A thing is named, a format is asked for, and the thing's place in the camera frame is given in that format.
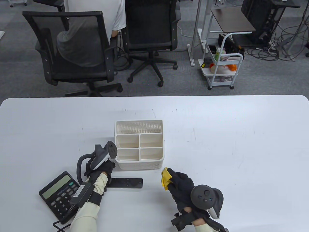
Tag person's right hand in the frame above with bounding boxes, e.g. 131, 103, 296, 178
167, 168, 214, 220

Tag person's left hand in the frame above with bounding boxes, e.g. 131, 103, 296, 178
84, 158, 116, 184

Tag yellow cleaning cloth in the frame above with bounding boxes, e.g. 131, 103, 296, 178
161, 167, 173, 191

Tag black remote control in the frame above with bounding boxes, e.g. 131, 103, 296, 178
106, 178, 143, 189

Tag black calculator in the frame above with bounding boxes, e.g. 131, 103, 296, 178
39, 171, 81, 225

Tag black labelled sensor box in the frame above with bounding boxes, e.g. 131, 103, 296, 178
70, 184, 103, 208

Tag white plastic organizer basket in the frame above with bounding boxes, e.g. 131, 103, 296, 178
114, 120, 165, 170

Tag white rolling cart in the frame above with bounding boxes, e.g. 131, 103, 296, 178
198, 33, 244, 90

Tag white metal desk leg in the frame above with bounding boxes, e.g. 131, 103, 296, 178
187, 0, 210, 67

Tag black padded office chair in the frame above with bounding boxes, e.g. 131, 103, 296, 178
121, 0, 181, 87

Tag black bag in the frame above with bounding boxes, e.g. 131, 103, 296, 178
218, 33, 245, 61

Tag black mesh office chair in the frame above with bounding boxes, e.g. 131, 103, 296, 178
22, 11, 123, 97

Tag brown top side table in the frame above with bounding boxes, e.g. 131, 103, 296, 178
205, 7, 256, 56

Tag black computer tower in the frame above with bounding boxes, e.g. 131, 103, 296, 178
241, 0, 285, 46

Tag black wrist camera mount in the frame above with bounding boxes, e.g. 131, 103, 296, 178
171, 208, 193, 232

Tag black sensor cable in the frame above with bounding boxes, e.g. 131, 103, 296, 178
53, 204, 79, 232

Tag black floor cables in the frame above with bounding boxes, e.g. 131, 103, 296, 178
112, 33, 133, 71

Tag tangle of black cables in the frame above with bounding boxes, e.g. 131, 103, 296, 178
245, 10, 309, 63

